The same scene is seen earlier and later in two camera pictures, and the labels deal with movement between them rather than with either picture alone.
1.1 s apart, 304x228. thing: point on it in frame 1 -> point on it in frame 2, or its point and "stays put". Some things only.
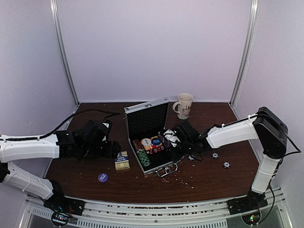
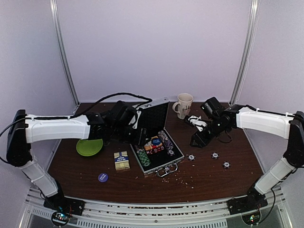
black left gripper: (111, 151) -> (138, 138)
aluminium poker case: (156, 150) stays put
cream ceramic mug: (185, 100) stays put
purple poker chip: (191, 157) stays put
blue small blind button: (156, 141) stays put
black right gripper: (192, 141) -> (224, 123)
